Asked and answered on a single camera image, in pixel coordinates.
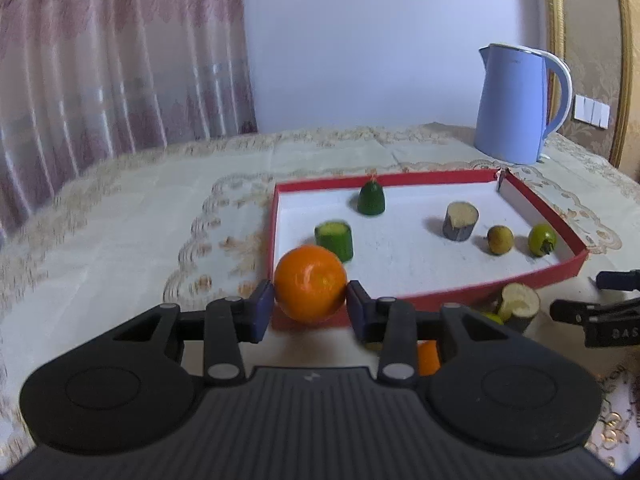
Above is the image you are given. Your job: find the white wall switch panel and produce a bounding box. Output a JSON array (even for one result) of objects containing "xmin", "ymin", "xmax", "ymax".
[{"xmin": 573, "ymin": 94, "xmax": 611, "ymax": 130}]

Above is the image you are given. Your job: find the orange mandarin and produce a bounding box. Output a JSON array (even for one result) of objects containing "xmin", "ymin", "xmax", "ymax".
[
  {"xmin": 418, "ymin": 340, "xmax": 440, "ymax": 376},
  {"xmin": 273, "ymin": 245, "xmax": 347, "ymax": 325}
]

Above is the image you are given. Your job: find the small yellow-brown round fruit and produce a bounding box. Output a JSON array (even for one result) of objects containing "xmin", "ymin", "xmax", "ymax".
[{"xmin": 486, "ymin": 226, "xmax": 514, "ymax": 256}]

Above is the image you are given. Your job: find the floral embroidered tablecloth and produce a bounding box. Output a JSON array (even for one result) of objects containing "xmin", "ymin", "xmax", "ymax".
[{"xmin": 1, "ymin": 122, "xmax": 639, "ymax": 473}]

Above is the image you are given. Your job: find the green tomato with stem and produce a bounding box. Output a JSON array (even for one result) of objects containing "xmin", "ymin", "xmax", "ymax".
[{"xmin": 527, "ymin": 223, "xmax": 558, "ymax": 258}]

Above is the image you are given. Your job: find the red cardboard box tray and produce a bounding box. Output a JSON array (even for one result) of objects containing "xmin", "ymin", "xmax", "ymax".
[{"xmin": 267, "ymin": 169, "xmax": 588, "ymax": 311}]

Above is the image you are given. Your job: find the pink floral curtain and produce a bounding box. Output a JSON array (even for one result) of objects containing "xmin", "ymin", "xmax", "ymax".
[{"xmin": 1, "ymin": 0, "xmax": 257, "ymax": 238}]

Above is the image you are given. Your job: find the blue electric kettle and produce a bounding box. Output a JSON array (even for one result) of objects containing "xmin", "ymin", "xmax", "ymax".
[{"xmin": 474, "ymin": 44, "xmax": 573, "ymax": 165}]

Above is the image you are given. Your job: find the green cucumber end piece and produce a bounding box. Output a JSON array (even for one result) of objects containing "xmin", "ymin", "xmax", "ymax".
[{"xmin": 357, "ymin": 178, "xmax": 386, "ymax": 217}]

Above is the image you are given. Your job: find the green cucumber piece cut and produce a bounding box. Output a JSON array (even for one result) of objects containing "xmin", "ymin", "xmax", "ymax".
[{"xmin": 314, "ymin": 220, "xmax": 354, "ymax": 263}]

